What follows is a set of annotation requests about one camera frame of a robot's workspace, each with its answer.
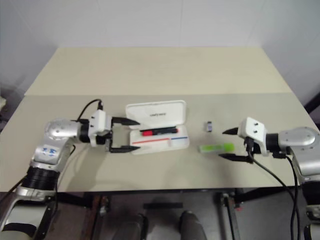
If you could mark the white plastic pencil case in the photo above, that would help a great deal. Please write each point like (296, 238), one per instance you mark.
(155, 113)

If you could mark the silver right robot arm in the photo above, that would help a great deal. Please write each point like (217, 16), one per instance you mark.
(297, 140)

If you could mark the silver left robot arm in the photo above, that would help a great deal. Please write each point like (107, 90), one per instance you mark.
(58, 131)

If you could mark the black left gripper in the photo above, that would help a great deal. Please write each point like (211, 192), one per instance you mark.
(101, 140)

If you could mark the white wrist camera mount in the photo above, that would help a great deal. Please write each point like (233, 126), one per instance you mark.
(253, 130)
(98, 122)

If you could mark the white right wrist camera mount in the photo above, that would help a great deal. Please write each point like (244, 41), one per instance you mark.
(253, 130)

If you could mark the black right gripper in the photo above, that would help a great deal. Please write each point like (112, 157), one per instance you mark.
(253, 148)

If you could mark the flat black bar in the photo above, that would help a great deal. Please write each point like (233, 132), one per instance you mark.
(162, 205)

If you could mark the dark background stand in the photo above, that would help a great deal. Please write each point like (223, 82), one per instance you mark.
(312, 102)

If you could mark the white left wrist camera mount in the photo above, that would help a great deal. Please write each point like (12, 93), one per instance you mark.
(98, 122)

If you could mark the black metal table frame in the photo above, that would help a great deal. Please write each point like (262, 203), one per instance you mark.
(75, 198)

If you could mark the rusty brown metal leg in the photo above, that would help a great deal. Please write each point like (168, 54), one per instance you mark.
(96, 212)

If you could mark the black marker with red cap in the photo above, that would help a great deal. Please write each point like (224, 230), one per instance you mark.
(160, 131)

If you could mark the white background object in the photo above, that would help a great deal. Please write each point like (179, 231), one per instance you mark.
(2, 102)

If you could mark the dark grey rounded shape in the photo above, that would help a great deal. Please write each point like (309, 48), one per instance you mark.
(192, 226)
(137, 227)

